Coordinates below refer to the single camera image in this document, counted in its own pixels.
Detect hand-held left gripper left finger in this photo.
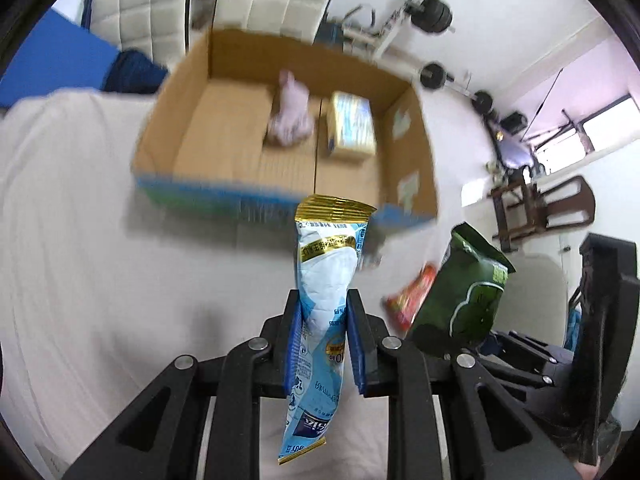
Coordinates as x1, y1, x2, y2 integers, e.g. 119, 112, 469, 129
62, 287, 307, 480

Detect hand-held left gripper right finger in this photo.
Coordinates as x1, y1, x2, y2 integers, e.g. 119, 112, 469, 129
345, 287, 583, 480

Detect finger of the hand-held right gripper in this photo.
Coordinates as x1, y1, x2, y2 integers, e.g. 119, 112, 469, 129
474, 352, 557, 403
487, 329, 575, 367

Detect blue white gold-topped packet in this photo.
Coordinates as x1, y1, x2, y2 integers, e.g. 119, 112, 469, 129
277, 194, 378, 466

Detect green snack bag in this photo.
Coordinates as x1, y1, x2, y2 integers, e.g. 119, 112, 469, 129
407, 222, 516, 348

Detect yellow tissue pack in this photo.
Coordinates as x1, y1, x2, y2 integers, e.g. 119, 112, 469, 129
325, 91, 377, 160

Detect cardboard box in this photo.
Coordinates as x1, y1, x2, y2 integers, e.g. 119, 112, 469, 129
131, 27, 441, 233

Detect red snack packet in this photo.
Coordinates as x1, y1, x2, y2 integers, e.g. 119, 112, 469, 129
382, 262, 439, 333

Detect brown wooden chair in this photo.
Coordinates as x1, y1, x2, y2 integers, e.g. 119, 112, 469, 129
489, 174, 597, 253

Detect window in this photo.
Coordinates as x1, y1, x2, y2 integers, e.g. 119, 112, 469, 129
524, 94, 640, 162

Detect white bed sheet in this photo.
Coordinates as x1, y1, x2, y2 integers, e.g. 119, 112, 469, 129
0, 87, 506, 480

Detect black dumbbell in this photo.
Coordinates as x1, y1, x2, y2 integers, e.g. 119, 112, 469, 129
419, 62, 496, 117

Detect dark navy cloth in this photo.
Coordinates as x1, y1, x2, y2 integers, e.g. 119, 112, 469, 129
101, 48, 169, 95

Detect black barbell plates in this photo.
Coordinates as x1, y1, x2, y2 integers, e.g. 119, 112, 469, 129
410, 0, 454, 37

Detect white weight rack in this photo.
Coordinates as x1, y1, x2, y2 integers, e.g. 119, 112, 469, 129
320, 0, 451, 63

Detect blue cloth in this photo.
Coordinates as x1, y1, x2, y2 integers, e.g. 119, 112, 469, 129
0, 7, 122, 109

